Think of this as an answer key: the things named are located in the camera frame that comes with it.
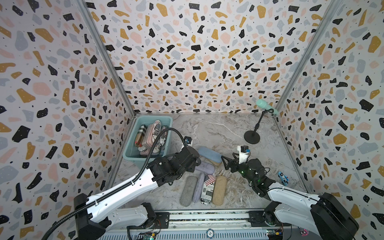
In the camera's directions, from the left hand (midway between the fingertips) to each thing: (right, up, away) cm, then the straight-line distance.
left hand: (195, 157), depth 72 cm
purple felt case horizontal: (+6, -9, +18) cm, 21 cm away
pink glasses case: (-29, +8, +16) cm, 34 cm away
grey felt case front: (-4, -19, +8) cm, 21 cm away
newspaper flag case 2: (-21, +9, +19) cm, 30 cm away
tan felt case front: (+13, -20, +8) cm, 25 cm away
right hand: (+19, -1, +10) cm, 21 cm away
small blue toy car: (+51, -15, +15) cm, 56 cm away
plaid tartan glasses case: (-34, +10, +18) cm, 39 cm away
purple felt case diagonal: (+2, -17, +7) cm, 19 cm away
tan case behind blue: (+11, -7, +19) cm, 23 cm away
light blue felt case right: (+8, -2, +20) cm, 22 cm away
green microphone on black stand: (+40, +8, +34) cm, 53 cm away
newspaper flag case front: (+7, -19, +9) cm, 22 cm away
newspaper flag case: (-24, +13, +17) cm, 32 cm away
